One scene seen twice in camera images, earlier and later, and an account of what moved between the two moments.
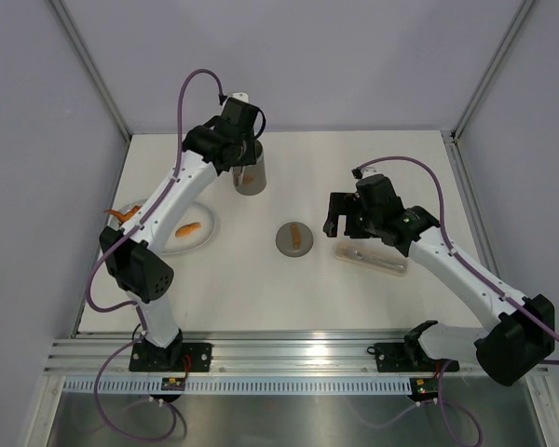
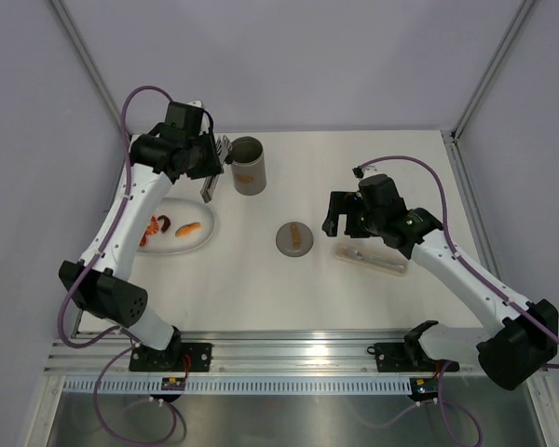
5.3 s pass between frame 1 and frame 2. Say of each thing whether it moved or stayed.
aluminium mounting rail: stayed
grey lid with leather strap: stayed
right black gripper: stayed
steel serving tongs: moved
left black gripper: moved
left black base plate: stayed
